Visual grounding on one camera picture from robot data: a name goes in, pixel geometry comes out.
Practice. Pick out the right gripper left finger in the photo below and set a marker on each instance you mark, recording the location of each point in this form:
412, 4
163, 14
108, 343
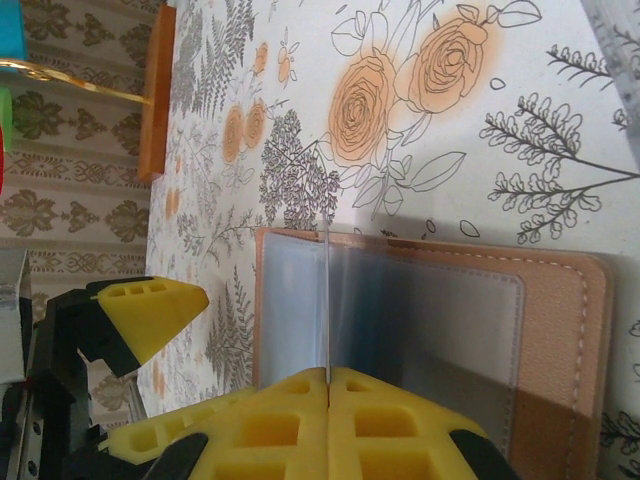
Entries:
270, 435

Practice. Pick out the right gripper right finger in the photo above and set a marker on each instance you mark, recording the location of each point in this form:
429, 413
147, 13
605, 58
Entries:
385, 435

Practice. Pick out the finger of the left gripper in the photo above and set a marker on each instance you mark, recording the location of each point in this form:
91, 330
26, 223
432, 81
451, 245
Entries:
150, 430
150, 320

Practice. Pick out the blue credit card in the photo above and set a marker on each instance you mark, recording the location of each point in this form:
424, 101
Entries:
372, 320

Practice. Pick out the brown leather card holder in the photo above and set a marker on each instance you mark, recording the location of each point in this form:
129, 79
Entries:
550, 325

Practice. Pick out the red plastic goblet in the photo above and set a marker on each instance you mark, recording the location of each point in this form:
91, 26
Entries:
2, 160

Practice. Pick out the floral patterned table cover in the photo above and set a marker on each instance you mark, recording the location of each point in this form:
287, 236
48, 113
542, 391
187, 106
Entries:
450, 190

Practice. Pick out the green plastic goblet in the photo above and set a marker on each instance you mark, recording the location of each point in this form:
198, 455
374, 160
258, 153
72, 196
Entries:
4, 110

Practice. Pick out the blue plastic goblet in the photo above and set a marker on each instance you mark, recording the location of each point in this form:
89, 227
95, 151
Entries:
12, 25

